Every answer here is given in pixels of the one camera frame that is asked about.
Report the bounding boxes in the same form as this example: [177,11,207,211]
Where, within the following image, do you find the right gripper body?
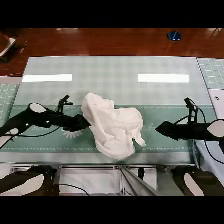
[154,120,184,140]

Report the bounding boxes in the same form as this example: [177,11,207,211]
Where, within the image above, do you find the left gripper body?
[61,114,92,131]

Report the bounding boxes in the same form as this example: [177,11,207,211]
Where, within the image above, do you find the white shirt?
[81,92,147,161]

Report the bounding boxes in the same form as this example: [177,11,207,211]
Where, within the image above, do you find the light blue garment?
[194,138,224,197]

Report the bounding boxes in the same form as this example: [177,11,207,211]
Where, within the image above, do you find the blue round object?
[167,30,183,42]

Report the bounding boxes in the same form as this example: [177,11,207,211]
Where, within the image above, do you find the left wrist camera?
[55,94,75,116]

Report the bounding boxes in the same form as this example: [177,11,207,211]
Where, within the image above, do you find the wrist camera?
[55,94,75,116]
[183,97,200,125]

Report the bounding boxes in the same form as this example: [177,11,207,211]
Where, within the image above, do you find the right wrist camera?
[183,97,200,125]

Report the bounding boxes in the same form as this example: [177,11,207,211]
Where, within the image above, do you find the black cable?
[173,105,224,158]
[13,125,63,139]
[57,182,90,197]

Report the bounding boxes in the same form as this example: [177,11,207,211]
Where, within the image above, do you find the silver frame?
[0,161,224,197]

